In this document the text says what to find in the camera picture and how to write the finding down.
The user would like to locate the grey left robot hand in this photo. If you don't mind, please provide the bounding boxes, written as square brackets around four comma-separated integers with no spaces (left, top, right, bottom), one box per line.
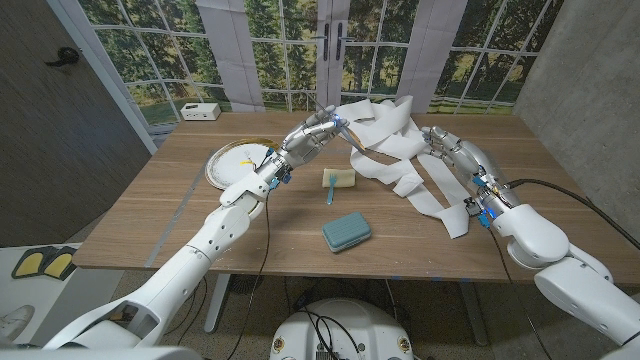
[269,104,350,176]

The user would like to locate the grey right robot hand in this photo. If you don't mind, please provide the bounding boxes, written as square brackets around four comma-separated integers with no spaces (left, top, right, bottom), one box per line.
[420,125,507,206]

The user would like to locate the grey orange scissors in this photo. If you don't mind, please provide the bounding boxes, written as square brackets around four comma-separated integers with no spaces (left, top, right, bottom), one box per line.
[303,89,374,155]

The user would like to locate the yellow sponge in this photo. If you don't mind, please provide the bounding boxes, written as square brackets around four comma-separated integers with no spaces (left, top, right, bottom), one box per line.
[322,167,357,189]

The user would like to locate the white receipt paper strip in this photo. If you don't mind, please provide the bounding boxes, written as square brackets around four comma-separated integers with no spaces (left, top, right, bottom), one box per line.
[332,94,471,240]

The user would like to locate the gold rimmed paper plate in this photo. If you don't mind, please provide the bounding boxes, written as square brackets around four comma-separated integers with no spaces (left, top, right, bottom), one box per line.
[204,138,281,191]

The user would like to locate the teal soapbox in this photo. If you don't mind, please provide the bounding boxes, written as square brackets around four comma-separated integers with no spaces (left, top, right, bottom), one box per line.
[321,210,373,254]

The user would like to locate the white power box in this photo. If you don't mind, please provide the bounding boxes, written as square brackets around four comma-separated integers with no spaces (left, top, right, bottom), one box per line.
[179,102,222,122]

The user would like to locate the dark round floor fan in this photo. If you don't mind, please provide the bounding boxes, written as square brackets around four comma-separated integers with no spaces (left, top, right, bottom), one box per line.
[228,273,265,295]

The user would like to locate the grey table leg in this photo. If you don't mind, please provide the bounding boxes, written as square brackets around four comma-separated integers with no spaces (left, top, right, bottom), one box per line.
[457,281,490,347]

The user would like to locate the printed window backdrop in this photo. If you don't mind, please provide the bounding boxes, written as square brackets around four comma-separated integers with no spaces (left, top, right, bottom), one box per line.
[47,0,566,151]

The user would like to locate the white table leg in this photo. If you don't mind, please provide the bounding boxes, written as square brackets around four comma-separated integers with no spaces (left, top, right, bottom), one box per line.
[203,273,234,334]

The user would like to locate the white robot torso base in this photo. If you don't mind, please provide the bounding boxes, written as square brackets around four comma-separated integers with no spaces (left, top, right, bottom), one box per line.
[269,298,415,360]

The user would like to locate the yellow black foot pad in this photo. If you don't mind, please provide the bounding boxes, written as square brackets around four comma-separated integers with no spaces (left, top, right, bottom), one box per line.
[42,245,79,281]
[10,247,59,280]

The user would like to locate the white sneaker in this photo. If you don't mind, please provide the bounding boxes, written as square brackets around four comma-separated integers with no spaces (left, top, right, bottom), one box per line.
[0,304,35,344]

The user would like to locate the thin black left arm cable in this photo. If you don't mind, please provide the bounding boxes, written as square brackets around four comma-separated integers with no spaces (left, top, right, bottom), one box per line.
[227,194,271,360]

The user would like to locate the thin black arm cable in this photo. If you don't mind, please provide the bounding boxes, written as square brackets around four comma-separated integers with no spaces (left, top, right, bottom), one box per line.
[487,227,554,360]
[227,194,271,360]

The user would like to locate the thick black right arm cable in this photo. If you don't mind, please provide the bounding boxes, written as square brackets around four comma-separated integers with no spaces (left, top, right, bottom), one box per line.
[507,178,640,251]

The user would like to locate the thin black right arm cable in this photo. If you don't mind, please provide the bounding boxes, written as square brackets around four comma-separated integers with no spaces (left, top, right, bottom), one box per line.
[487,227,554,360]

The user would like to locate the black torso cable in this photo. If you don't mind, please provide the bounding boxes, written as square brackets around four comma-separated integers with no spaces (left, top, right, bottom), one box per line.
[294,307,364,360]

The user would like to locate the black door handle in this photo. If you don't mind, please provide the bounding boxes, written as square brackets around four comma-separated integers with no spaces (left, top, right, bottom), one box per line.
[44,46,80,68]

